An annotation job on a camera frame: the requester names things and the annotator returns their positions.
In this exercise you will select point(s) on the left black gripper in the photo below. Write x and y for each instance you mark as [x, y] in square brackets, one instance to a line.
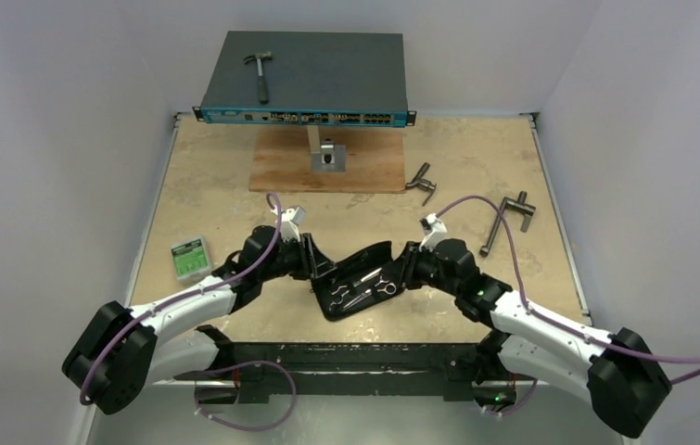
[311, 262]

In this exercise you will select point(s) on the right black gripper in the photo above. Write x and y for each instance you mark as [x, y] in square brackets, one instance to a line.
[403, 265]

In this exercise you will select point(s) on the silver scissors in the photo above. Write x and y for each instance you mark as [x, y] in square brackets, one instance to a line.
[377, 281]
[346, 297]

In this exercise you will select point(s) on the black zip tool case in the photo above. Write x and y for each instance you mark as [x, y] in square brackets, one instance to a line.
[378, 255]

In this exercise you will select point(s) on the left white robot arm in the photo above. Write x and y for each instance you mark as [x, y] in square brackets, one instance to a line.
[111, 360]

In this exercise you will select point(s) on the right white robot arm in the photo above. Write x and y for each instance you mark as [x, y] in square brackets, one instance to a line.
[615, 373]

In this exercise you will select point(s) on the brown wooden board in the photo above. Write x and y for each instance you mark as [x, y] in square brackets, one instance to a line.
[282, 161]

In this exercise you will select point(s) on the green clear plastic box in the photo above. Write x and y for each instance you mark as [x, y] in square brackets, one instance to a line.
[191, 259]

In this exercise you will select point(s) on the steel claw hammer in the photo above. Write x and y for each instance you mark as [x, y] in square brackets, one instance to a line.
[262, 88]

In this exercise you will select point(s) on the aluminium table frame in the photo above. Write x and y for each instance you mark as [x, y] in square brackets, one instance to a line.
[202, 189]

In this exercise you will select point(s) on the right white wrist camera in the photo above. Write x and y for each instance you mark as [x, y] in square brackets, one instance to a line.
[434, 232]

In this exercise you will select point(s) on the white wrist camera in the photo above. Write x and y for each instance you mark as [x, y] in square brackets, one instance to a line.
[291, 219]
[434, 232]

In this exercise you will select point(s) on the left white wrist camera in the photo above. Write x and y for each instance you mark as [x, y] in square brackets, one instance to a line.
[291, 219]

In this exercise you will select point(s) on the grey metal stand bracket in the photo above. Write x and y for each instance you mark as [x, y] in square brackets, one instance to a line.
[326, 155]

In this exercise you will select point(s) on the blue rack network switch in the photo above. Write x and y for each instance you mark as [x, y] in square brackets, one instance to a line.
[351, 79]

